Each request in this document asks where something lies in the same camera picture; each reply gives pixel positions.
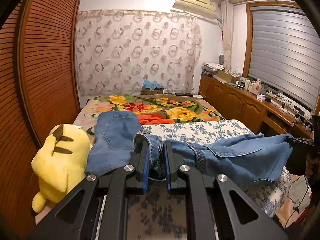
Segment blue denim jeans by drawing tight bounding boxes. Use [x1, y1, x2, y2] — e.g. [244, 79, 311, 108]
[85, 111, 292, 187]

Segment cream window curtain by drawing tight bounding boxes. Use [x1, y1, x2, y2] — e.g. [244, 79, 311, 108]
[220, 0, 234, 70]

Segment grey window blind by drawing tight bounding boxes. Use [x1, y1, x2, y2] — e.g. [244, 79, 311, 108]
[248, 6, 319, 110]

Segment brown louvered wardrobe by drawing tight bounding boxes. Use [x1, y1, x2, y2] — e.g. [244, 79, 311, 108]
[1, 0, 80, 239]

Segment patterned sheer wall curtain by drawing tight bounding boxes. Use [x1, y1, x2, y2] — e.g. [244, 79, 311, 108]
[75, 10, 202, 98]

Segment floral colourful blanket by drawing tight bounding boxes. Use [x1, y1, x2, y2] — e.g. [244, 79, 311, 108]
[73, 94, 224, 139]

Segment white air conditioner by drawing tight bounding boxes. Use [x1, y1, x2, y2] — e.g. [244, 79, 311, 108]
[172, 0, 218, 20]

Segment pink bottle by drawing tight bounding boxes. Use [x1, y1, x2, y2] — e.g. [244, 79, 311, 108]
[252, 79, 262, 95]

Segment yellow Pikachu plush toy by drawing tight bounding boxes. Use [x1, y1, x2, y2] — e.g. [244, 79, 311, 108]
[31, 124, 92, 213]

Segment stack of papers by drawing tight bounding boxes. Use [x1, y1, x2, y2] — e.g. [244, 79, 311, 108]
[202, 62, 225, 76]

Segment blue white floral quilt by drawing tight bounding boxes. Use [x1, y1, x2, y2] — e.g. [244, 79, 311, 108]
[127, 120, 291, 239]

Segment grey cloth on floor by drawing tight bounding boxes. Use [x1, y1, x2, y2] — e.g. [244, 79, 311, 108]
[289, 175, 311, 213]

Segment wooden sideboard cabinet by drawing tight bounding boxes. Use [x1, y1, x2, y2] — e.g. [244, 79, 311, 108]
[199, 75, 313, 139]

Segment cardboard box with blue cloth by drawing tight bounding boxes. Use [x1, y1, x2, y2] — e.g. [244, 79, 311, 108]
[141, 80, 163, 95]

